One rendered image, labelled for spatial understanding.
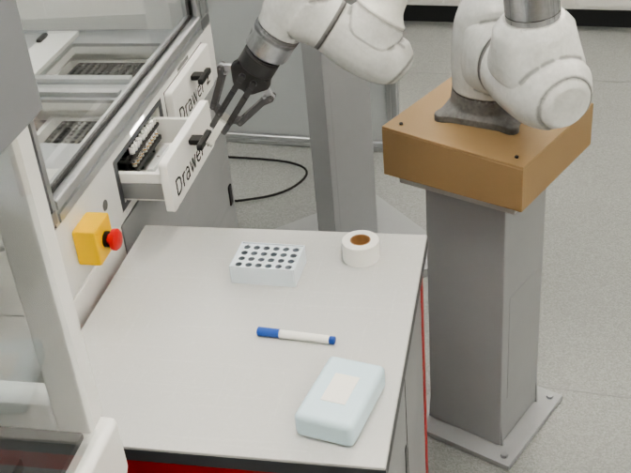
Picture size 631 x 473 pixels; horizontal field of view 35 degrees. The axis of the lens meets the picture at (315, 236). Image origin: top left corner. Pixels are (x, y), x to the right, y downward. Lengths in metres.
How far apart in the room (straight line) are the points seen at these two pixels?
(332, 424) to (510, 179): 0.72
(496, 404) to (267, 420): 1.02
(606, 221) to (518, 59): 1.66
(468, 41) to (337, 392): 0.82
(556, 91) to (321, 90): 1.24
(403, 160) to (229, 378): 0.70
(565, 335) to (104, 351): 1.55
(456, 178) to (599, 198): 1.56
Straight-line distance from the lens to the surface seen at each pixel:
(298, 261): 1.84
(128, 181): 2.02
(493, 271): 2.26
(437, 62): 4.63
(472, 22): 2.04
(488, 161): 2.01
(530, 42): 1.85
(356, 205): 3.19
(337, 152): 3.06
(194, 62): 2.40
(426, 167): 2.10
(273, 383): 1.64
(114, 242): 1.83
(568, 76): 1.85
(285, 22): 1.86
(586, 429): 2.67
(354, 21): 1.85
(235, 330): 1.76
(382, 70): 1.87
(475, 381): 2.48
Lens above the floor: 1.83
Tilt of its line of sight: 33 degrees down
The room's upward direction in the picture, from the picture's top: 5 degrees counter-clockwise
